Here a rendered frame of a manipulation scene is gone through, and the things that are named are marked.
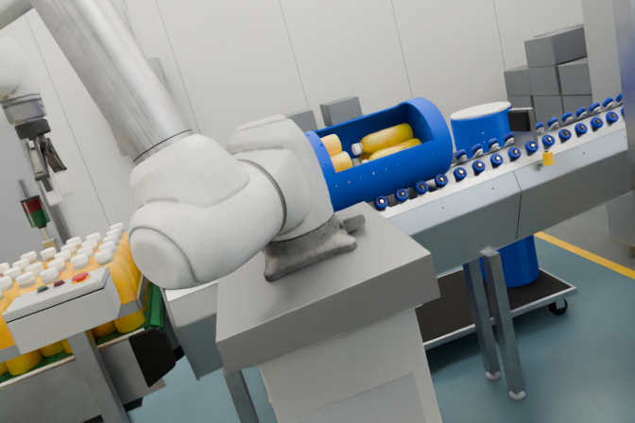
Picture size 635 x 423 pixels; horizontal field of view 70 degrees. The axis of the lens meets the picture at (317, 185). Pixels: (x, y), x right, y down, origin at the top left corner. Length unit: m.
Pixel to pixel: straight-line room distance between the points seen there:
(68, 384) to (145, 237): 0.75
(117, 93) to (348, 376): 0.61
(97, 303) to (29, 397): 0.33
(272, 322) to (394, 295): 0.20
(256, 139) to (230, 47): 4.02
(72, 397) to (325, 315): 0.80
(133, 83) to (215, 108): 4.06
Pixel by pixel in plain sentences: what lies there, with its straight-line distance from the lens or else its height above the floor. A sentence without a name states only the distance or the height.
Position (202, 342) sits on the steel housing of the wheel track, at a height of 0.75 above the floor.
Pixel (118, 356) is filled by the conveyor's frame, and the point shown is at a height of 0.86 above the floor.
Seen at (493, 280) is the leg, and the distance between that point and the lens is 1.78.
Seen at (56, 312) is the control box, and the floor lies 1.06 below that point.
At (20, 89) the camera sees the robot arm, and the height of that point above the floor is 1.55.
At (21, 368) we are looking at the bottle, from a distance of 1.38.
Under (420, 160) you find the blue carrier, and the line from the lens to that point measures 1.45.
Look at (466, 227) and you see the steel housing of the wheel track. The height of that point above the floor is 0.78.
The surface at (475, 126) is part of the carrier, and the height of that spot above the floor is 0.99.
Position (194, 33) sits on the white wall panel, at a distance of 4.81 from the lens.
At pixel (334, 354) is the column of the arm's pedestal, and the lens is 0.85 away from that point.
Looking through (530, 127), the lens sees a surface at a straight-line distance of 1.82.
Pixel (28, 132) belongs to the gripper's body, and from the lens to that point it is 1.34.
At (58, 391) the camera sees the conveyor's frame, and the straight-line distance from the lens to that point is 1.36.
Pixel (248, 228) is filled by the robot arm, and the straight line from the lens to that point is 0.68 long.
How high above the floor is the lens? 1.39
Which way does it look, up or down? 13 degrees down
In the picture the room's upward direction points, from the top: 16 degrees counter-clockwise
